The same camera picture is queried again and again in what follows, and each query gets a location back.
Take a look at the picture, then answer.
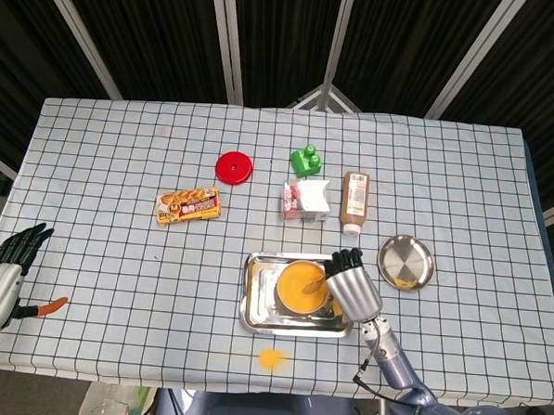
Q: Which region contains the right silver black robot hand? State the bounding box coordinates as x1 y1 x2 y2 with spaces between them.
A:
319 245 386 325

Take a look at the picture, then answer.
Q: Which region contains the metal spoon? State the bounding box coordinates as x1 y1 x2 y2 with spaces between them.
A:
303 274 329 294

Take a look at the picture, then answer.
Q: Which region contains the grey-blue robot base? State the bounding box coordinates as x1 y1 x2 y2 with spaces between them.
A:
154 386 356 415

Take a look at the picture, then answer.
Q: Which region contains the white bowl of orange powder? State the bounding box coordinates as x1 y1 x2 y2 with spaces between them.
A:
275 258 332 318

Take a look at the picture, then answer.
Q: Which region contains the orange powder pile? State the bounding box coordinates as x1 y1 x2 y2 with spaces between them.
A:
254 345 292 372

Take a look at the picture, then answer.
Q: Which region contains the round steel plate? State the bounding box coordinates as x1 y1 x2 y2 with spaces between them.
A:
376 232 438 293

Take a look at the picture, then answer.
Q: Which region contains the brown sauce bottle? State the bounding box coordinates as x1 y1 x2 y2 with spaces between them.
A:
338 170 372 238

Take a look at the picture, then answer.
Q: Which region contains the rectangular steel tray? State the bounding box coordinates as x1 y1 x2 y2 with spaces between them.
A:
237 250 357 341

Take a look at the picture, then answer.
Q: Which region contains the clear box with red packets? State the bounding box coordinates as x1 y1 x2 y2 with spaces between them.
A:
279 176 333 225

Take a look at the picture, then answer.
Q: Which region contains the checked blue tablecloth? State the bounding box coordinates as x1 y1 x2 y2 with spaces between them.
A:
0 92 554 413

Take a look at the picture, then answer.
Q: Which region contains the green toy block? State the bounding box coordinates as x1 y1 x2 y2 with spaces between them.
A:
288 143 324 180

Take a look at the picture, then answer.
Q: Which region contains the clear plastic bag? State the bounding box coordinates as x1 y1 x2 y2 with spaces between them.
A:
79 381 155 415

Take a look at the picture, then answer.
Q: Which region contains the red round lid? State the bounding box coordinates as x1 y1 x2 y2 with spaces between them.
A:
213 150 255 188

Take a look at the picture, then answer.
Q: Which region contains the yellow snack package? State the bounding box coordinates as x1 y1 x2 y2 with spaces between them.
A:
153 184 223 229

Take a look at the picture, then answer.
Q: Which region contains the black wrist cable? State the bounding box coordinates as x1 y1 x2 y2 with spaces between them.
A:
351 331 420 407

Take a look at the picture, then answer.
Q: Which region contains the white triangular frame foot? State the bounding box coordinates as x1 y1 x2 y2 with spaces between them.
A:
285 82 364 113

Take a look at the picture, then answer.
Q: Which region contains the white partition post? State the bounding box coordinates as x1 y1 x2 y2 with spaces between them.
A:
204 0 250 107
31 0 127 101
424 0 521 124
317 0 356 112

